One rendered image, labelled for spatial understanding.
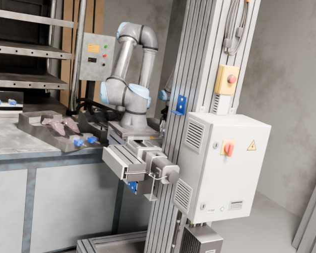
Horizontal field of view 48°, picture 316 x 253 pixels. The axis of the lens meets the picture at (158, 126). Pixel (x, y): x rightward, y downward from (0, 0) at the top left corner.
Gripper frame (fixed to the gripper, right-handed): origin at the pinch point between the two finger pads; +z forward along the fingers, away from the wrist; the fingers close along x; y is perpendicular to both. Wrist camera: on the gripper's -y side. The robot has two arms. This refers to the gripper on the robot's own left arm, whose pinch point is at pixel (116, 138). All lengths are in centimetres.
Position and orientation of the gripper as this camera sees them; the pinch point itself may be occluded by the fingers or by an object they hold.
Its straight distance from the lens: 238.6
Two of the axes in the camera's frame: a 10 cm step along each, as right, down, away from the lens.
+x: 7.2, -0.6, 6.9
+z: -1.6, 9.6, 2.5
